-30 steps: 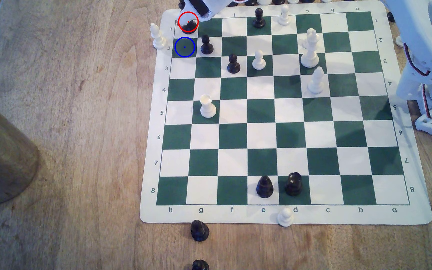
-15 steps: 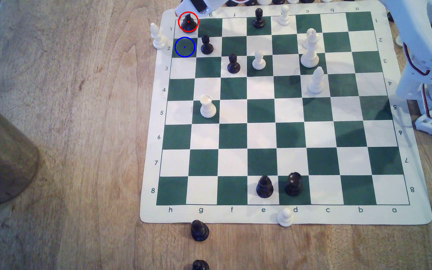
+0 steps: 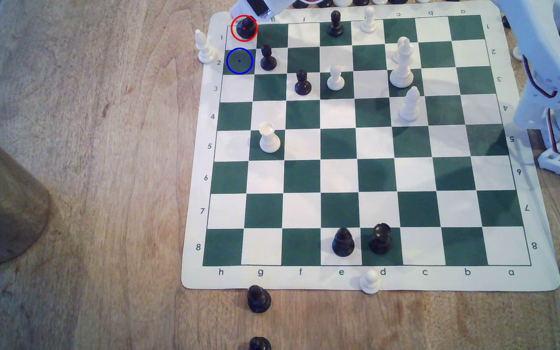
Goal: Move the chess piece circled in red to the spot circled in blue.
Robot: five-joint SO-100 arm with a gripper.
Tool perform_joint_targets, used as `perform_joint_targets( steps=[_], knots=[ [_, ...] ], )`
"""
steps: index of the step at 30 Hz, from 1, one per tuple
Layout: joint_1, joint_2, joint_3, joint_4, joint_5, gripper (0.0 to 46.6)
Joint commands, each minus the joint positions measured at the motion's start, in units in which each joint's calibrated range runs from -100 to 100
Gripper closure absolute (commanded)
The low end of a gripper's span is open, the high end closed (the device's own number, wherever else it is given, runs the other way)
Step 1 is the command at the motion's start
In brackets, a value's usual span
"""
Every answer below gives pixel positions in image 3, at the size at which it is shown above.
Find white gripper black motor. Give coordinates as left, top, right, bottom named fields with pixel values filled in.
left=229, top=0, right=294, bottom=19

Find black king chess piece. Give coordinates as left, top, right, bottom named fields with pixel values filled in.
left=235, top=15, right=257, bottom=43

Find white bishop chess piece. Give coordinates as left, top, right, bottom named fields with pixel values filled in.
left=195, top=29, right=216, bottom=64
left=399, top=87, right=422, bottom=122

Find white rook chess piece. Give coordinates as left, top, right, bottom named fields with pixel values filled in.
left=259, top=122, right=282, bottom=154

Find green and white chess mat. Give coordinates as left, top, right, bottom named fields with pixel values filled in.
left=181, top=0, right=560, bottom=292

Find white queen chess piece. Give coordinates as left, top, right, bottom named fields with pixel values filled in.
left=389, top=40, right=415, bottom=89

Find black bishop chess piece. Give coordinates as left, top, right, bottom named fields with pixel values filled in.
left=332, top=227, right=356, bottom=258

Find black rook chess piece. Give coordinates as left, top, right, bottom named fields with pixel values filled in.
left=369, top=223, right=393, bottom=255

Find blurry brown cylinder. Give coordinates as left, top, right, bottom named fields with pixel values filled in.
left=0, top=119, right=52, bottom=265

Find red and black servo wires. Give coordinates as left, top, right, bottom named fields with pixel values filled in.
left=522, top=54, right=560, bottom=155

